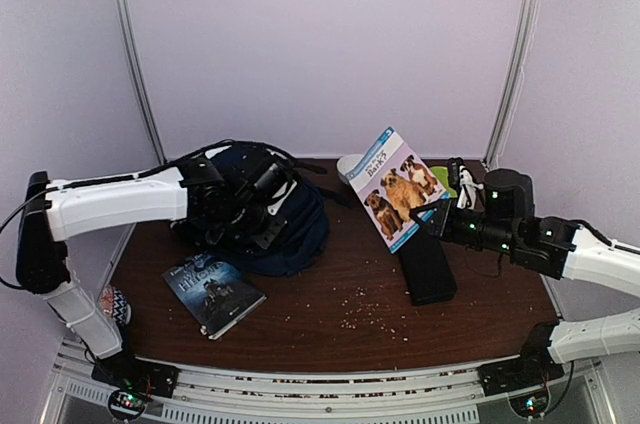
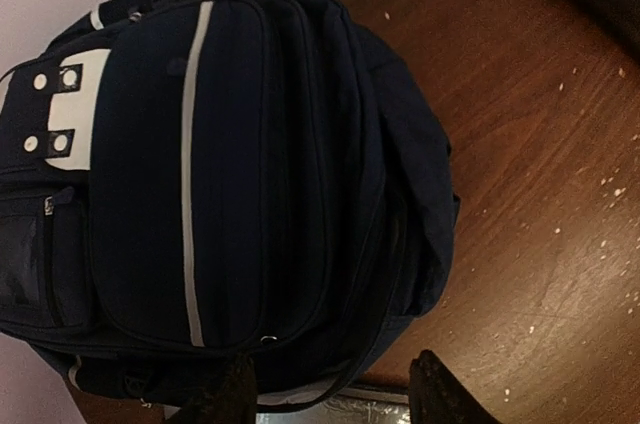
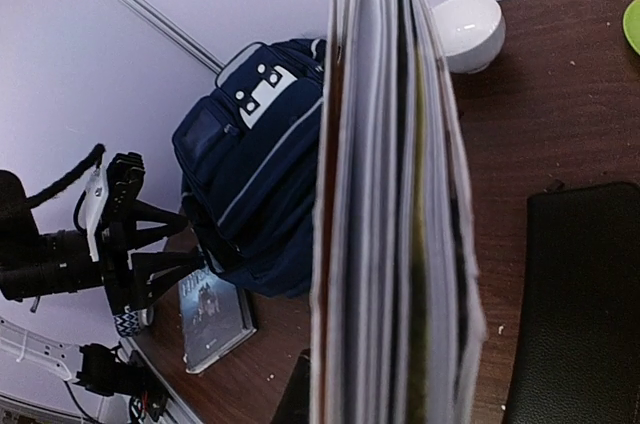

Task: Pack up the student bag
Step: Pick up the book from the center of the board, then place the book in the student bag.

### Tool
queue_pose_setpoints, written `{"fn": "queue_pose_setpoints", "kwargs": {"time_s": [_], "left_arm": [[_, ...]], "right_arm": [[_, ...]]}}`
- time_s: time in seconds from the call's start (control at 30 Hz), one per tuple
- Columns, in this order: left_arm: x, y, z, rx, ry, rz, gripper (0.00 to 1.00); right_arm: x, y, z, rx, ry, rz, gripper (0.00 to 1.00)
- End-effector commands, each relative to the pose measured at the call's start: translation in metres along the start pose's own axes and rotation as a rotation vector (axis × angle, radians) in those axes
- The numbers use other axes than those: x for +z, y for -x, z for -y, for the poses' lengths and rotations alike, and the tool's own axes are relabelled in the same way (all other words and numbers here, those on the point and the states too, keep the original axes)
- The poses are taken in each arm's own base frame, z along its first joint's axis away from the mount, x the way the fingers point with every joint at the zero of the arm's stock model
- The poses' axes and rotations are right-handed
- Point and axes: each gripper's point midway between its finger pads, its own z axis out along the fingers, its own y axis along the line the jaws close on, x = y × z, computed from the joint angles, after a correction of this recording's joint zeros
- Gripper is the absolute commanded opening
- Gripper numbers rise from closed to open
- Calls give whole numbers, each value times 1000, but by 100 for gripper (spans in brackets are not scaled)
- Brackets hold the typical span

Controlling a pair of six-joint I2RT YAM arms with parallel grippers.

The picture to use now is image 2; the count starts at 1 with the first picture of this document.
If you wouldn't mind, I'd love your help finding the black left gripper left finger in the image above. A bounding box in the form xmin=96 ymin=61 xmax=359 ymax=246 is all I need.
xmin=172 ymin=354 xmax=258 ymax=424

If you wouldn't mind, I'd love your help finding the navy blue student backpack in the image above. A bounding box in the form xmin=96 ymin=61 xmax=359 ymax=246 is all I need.
xmin=1 ymin=0 xmax=459 ymax=412

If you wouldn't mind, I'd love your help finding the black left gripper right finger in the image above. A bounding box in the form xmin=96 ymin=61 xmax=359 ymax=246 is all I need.
xmin=408 ymin=350 xmax=499 ymax=424

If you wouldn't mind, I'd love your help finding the black notebook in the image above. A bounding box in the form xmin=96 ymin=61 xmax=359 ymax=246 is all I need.
xmin=256 ymin=383 xmax=411 ymax=424

